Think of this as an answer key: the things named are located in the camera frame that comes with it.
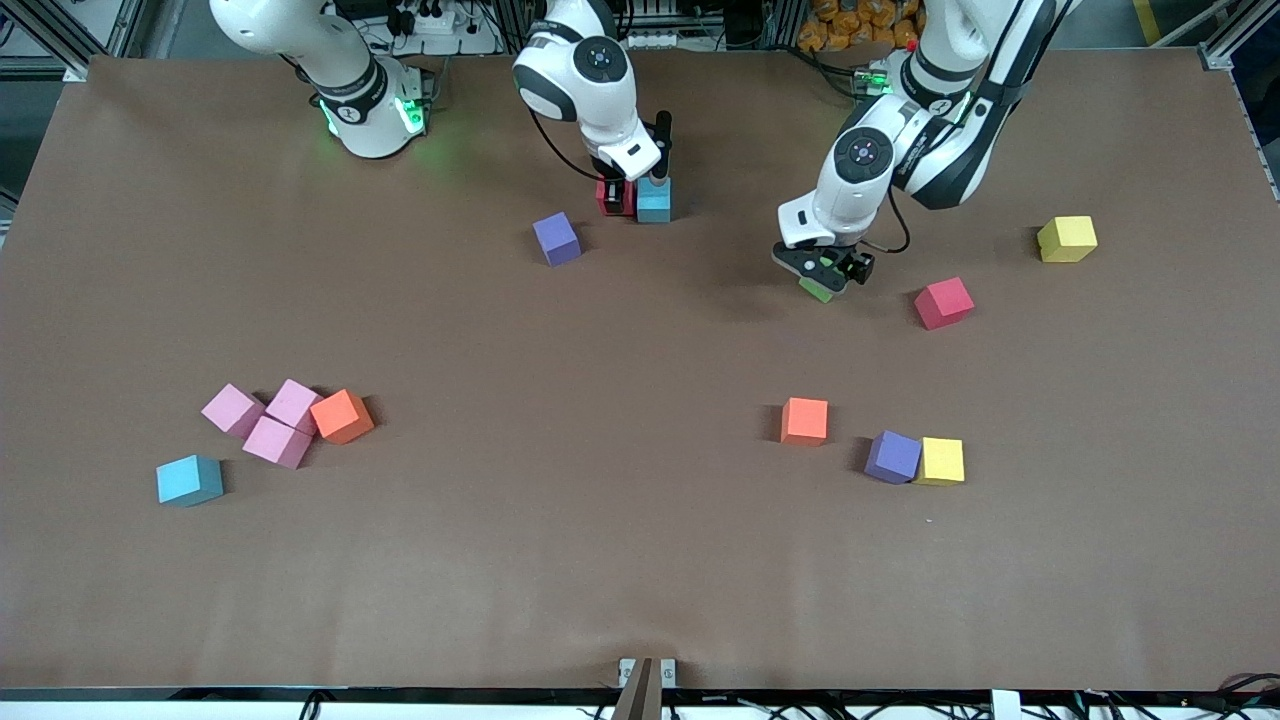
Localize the brown table cover sheet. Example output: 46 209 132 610
0 48 1280 691

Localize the purple foam cube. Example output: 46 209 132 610
531 211 583 268
864 430 923 486

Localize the green foam cube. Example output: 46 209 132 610
798 250 836 305

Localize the pink foam cube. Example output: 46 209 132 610
200 383 267 441
241 415 313 471
264 378 323 437

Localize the orange foam cube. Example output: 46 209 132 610
780 397 830 447
309 388 377 446

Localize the bag of oranges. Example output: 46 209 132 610
797 0 926 53

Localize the yellow foam cube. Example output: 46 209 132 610
1036 215 1099 264
914 437 966 487

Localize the aluminium frame profile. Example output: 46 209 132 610
0 0 136 81
1197 0 1280 71

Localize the grey metal bracket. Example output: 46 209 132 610
618 657 678 720

